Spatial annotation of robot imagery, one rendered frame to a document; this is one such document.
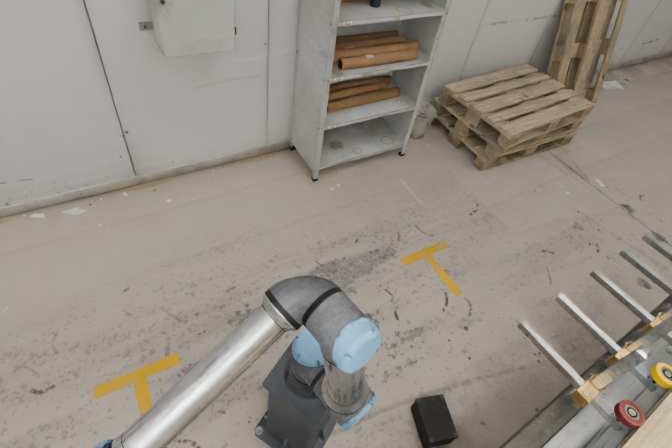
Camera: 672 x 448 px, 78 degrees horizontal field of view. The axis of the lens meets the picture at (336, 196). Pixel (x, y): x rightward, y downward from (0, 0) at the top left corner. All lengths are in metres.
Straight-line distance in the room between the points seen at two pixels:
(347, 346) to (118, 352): 1.82
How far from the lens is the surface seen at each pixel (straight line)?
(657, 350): 2.45
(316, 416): 1.70
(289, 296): 0.94
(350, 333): 0.90
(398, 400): 2.43
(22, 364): 2.71
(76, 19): 2.67
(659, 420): 1.86
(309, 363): 1.48
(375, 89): 3.36
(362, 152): 3.39
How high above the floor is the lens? 2.23
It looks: 45 degrees down
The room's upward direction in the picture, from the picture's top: 10 degrees clockwise
